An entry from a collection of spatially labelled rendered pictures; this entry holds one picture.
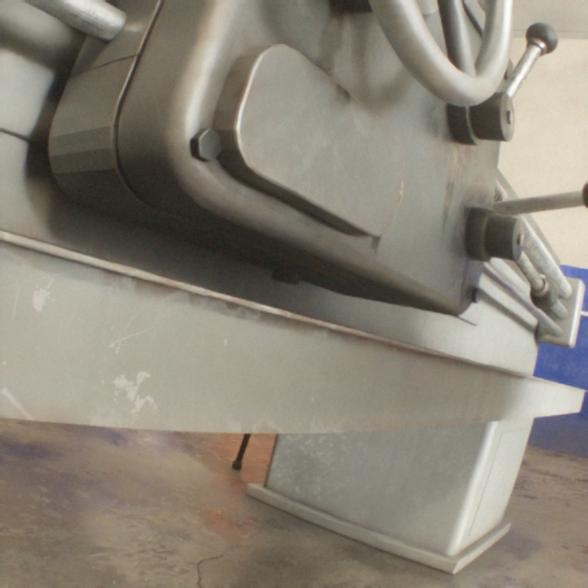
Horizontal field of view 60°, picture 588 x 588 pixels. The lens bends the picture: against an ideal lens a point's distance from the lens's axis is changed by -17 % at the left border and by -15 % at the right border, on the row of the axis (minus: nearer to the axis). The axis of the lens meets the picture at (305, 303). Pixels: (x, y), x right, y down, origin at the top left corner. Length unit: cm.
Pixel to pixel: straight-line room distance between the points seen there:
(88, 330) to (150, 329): 3
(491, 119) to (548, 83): 449
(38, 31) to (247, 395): 28
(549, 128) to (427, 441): 373
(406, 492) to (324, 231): 104
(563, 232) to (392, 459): 329
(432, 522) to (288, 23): 115
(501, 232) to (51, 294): 39
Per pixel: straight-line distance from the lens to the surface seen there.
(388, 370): 41
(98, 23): 33
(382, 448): 134
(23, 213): 40
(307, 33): 32
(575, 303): 160
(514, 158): 470
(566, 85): 492
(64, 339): 22
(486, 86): 34
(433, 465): 129
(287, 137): 28
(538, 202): 61
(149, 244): 46
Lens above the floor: 46
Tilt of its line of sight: 2 degrees up
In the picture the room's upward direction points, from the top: 13 degrees clockwise
